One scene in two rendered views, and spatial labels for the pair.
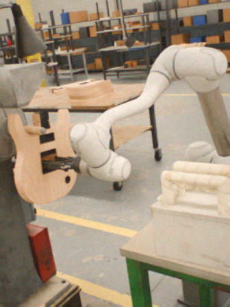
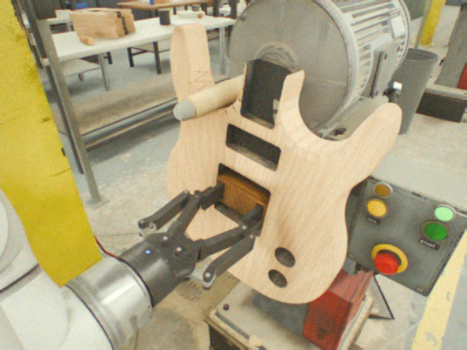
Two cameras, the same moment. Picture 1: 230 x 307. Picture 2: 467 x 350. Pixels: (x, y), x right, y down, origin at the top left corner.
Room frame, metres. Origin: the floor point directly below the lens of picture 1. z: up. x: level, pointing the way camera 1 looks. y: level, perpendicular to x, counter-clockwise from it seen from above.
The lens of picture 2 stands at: (1.74, -0.12, 1.42)
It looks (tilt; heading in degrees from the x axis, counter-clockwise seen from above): 34 degrees down; 90
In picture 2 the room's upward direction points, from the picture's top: straight up
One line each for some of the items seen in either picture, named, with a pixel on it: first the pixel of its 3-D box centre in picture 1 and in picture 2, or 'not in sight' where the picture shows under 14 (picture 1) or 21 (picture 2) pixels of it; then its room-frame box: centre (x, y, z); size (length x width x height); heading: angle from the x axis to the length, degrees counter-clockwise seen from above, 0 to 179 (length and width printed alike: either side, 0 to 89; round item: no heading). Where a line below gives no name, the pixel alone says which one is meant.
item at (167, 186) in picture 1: (168, 190); not in sight; (1.12, -0.14, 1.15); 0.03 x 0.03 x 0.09
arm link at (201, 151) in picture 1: (200, 162); not in sight; (2.05, -0.45, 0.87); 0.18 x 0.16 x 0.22; 45
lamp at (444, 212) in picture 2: not in sight; (444, 213); (2.04, 0.24, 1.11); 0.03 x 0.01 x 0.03; 142
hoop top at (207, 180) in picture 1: (193, 179); not in sight; (1.07, -0.21, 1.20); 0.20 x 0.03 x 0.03; 54
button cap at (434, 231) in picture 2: not in sight; (435, 229); (2.04, 0.24, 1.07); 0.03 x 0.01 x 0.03; 142
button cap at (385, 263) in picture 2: not in sight; (387, 261); (2.00, 0.26, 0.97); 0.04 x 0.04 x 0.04; 52
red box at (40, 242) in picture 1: (29, 246); (342, 291); (2.09, 0.55, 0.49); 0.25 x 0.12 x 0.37; 52
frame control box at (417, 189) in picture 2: not in sight; (396, 211); (2.06, 0.38, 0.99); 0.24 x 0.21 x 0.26; 52
